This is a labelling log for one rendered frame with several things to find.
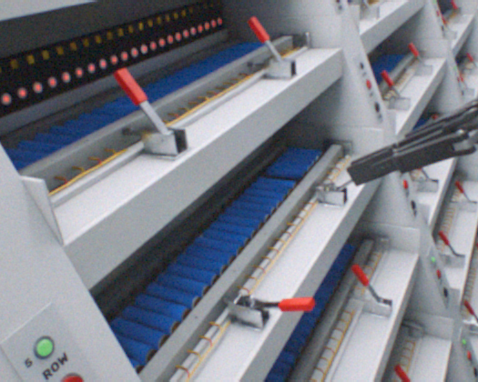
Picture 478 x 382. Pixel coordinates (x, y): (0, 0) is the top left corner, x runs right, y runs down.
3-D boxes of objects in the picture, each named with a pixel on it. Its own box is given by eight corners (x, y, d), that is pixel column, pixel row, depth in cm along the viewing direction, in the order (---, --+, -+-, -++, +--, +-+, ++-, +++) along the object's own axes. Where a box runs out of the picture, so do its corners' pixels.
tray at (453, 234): (484, 195, 150) (489, 153, 144) (456, 325, 104) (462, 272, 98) (413, 186, 159) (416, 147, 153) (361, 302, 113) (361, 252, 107)
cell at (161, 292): (157, 292, 58) (203, 305, 55) (147, 301, 56) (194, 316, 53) (154, 279, 57) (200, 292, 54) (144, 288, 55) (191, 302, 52)
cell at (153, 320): (135, 314, 54) (182, 329, 51) (124, 325, 53) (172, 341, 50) (131, 301, 54) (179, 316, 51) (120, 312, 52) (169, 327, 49)
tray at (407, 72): (444, 74, 140) (449, 23, 134) (394, 158, 94) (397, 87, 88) (372, 73, 149) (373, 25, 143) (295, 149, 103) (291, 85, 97)
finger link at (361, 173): (403, 165, 64) (402, 168, 63) (357, 185, 68) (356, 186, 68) (392, 146, 63) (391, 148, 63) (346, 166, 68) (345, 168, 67)
